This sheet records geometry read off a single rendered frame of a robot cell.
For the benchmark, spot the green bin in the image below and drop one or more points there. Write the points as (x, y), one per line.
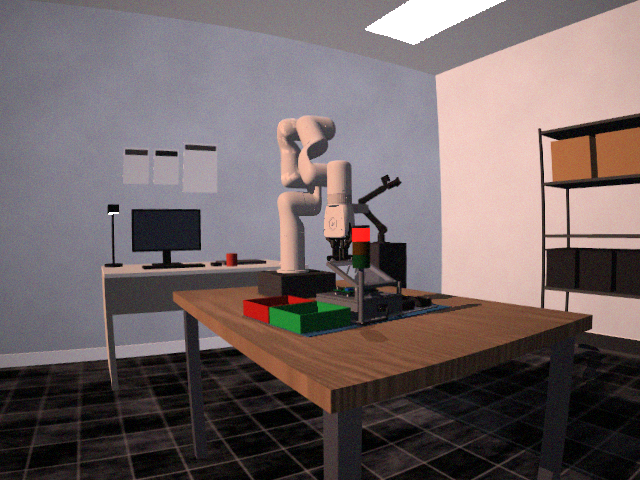
(295, 321)

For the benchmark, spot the red bin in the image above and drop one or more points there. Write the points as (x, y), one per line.
(261, 312)

